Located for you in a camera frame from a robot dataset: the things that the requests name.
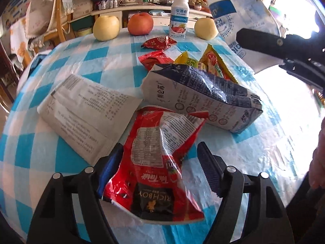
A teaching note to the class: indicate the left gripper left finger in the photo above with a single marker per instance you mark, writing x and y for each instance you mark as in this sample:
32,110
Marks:
69,210

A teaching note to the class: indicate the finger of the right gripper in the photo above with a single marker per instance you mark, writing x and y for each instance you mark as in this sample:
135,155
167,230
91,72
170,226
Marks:
291,47

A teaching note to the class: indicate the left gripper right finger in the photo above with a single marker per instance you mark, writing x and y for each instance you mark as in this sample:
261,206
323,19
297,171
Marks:
251,210

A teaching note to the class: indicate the large white blue bag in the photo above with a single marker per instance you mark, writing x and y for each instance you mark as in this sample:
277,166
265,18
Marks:
232,15

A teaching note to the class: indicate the yellow red snack wrapper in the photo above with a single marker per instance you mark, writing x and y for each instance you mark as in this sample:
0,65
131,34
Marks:
210,62

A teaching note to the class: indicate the large red snack bag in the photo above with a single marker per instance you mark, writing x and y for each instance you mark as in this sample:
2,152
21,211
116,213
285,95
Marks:
148,183

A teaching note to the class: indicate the white printed paper leaflet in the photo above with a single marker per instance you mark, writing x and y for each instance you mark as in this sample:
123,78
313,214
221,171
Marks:
88,116

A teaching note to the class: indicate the white blue milk carton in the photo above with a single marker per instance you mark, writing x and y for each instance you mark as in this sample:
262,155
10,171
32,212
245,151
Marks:
185,89

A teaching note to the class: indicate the red patterned candy wrapper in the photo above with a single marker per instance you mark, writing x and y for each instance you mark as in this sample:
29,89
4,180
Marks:
159,43

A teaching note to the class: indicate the small red candy wrapper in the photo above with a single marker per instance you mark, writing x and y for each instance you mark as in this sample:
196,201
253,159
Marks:
156,57

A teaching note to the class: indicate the person right hand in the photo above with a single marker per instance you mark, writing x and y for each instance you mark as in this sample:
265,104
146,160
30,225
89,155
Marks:
316,170

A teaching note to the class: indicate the right yellow pear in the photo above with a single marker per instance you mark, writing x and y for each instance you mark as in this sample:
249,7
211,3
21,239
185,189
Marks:
206,29

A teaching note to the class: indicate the yellow pear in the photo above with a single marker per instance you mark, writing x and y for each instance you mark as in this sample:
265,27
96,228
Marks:
206,29
106,28

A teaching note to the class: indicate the white yogurt drink bottle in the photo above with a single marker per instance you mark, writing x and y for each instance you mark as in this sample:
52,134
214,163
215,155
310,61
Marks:
179,18

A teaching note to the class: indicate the cream TV cabinet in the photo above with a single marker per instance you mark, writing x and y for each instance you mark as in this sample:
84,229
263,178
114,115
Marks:
159,13

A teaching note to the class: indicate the red apple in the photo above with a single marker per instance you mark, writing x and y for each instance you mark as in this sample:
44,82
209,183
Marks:
140,24

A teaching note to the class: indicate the left yellow pear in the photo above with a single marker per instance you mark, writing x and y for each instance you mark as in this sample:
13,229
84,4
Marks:
106,28

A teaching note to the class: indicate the light wooden chair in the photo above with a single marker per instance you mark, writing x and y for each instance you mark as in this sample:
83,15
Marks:
45,17

